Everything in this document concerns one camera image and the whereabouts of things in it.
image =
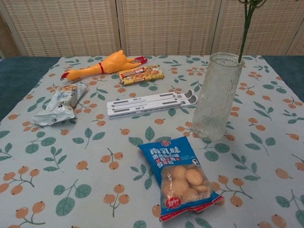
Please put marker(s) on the yellow rubber chicken toy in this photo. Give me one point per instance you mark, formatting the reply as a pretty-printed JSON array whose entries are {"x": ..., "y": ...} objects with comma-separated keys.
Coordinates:
[{"x": 111, "y": 64}]

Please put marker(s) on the blue cookie bag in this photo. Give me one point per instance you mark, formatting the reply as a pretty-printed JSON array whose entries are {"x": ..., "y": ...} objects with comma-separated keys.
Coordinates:
[{"x": 177, "y": 175}]

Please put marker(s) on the floral leaf print tablecloth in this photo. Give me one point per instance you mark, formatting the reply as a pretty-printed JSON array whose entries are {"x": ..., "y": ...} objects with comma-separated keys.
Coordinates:
[{"x": 95, "y": 147}]

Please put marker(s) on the yellow curry box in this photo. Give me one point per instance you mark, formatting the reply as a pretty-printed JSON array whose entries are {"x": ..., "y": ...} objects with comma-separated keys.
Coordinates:
[{"x": 141, "y": 74}]

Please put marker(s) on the blue table cover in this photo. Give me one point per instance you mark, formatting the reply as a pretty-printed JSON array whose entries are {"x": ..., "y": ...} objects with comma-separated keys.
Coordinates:
[{"x": 19, "y": 76}]

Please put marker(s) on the clear textured glass vase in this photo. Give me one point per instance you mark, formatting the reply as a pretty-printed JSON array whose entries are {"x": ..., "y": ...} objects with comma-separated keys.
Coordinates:
[{"x": 217, "y": 99}]

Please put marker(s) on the woven bamboo screen panel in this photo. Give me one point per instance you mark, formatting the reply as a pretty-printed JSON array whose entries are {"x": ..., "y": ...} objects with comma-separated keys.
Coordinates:
[
  {"x": 7, "y": 45},
  {"x": 166, "y": 26},
  {"x": 299, "y": 47},
  {"x": 69, "y": 26},
  {"x": 268, "y": 28}
]

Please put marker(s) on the white folding stand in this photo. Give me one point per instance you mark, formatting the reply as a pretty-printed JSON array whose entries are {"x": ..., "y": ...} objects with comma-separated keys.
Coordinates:
[{"x": 147, "y": 103}]

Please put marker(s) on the silver snack bag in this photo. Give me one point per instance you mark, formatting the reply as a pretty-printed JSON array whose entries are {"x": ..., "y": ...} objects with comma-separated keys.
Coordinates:
[{"x": 58, "y": 107}]

